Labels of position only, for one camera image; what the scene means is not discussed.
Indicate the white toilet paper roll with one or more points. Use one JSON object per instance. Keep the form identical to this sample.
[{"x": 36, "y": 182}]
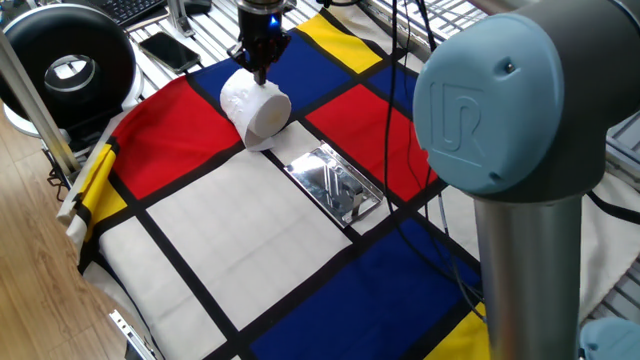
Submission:
[{"x": 257, "y": 107}]

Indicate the black computer mouse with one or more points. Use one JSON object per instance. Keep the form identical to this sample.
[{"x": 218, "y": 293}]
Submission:
[{"x": 197, "y": 6}]

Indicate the black keyboard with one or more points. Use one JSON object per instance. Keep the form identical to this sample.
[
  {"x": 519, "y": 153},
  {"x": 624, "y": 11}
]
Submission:
[{"x": 127, "y": 9}]

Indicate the metal drawer slide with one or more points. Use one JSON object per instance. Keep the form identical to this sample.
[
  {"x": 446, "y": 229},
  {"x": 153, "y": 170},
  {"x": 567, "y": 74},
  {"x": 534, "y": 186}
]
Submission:
[{"x": 131, "y": 335}]

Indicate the metal rectangular tray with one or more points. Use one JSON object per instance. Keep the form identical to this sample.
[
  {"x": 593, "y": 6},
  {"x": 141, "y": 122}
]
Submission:
[{"x": 335, "y": 185}]

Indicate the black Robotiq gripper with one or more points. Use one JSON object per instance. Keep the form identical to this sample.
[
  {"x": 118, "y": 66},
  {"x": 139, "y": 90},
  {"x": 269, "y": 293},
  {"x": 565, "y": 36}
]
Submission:
[{"x": 260, "y": 30}]

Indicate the silver and grey UR5 arm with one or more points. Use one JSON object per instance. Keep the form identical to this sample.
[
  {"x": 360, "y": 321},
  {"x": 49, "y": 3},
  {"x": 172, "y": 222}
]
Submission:
[{"x": 530, "y": 125}]

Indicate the aluminium frame post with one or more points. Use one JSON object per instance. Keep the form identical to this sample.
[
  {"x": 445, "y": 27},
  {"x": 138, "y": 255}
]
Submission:
[{"x": 37, "y": 105}]

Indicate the metal angle bracket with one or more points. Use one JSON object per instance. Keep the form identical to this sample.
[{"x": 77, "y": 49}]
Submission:
[{"x": 179, "y": 20}]

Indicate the Mondrian pattern colour block tablecloth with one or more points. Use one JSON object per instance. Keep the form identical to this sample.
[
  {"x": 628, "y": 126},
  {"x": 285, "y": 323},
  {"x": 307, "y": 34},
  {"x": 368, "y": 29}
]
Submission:
[{"x": 240, "y": 235}]

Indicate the black smartphone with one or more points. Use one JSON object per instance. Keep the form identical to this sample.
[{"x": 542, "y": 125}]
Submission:
[{"x": 170, "y": 52}]

